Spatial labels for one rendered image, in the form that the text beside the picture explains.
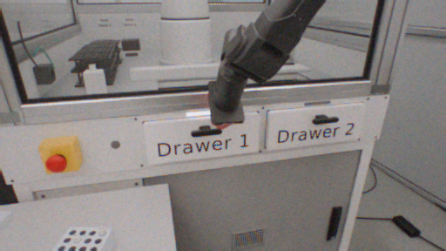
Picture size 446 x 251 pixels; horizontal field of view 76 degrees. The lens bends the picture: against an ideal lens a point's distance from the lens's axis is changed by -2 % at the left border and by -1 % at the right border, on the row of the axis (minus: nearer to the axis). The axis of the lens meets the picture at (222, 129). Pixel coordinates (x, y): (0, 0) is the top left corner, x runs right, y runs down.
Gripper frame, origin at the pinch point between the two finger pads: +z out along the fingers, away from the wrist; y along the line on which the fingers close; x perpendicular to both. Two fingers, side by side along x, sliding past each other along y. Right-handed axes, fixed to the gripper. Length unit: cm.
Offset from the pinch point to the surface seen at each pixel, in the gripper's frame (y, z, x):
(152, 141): -1.9, 4.9, 16.2
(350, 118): 0.4, 5.0, -37.9
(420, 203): -16, 106, -143
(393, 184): 1, 120, -142
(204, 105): 4.6, 0.1, 3.3
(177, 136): -1.2, 4.4, 10.3
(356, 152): -5.7, 17.5, -45.3
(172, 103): 5.4, -0.3, 10.8
